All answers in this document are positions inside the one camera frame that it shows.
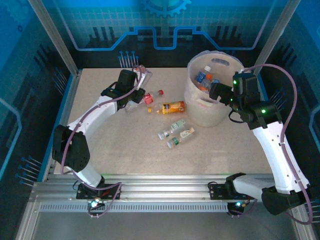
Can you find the red label cola bottle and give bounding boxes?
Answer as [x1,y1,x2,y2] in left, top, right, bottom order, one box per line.
[124,89,165,115]

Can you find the crushed bottle orange label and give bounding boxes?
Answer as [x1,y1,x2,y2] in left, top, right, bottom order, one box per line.
[199,81,213,94]

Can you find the blue label bottle white cap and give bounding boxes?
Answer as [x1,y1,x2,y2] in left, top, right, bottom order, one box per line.
[194,64,213,85]

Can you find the white plastic bin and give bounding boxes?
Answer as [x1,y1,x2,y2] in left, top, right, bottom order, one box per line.
[184,50,246,128]

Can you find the orange juice bottle yellow cap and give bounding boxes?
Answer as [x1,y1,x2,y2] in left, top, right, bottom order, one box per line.
[146,100,187,116]

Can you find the clear bottle orange green label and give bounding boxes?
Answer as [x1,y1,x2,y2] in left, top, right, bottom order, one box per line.
[166,126,196,149]

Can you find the clear bottle green white label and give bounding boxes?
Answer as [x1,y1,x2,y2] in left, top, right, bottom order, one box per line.
[157,119,187,140]

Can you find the grey metal base tray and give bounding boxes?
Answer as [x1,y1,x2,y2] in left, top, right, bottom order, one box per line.
[14,194,320,240]

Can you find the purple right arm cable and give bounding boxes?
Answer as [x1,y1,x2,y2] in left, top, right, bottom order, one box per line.
[243,63,314,225]

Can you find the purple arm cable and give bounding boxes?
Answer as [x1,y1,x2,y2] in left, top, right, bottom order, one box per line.
[243,63,314,225]
[59,64,147,176]

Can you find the aluminium frame post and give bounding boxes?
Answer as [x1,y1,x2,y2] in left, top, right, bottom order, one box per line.
[27,0,82,76]
[252,0,302,75]

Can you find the aluminium mounting rail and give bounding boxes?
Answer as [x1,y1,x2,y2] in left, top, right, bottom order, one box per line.
[47,173,298,202]

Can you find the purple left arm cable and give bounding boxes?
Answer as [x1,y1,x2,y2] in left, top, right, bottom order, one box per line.
[59,64,147,176]

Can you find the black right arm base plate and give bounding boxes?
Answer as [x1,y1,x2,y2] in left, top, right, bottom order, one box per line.
[208,182,256,201]

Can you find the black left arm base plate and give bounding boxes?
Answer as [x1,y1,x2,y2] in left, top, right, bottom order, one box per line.
[76,183,123,201]

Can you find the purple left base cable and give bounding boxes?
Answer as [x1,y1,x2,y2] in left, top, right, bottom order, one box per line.
[86,183,123,219]

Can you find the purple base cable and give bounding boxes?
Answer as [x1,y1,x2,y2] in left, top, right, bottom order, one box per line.
[86,183,123,219]
[227,197,258,219]

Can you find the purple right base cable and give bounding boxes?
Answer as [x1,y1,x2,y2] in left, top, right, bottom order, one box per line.
[227,197,258,219]

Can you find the grey slotted cable duct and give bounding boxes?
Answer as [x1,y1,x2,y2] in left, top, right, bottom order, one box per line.
[38,201,251,214]

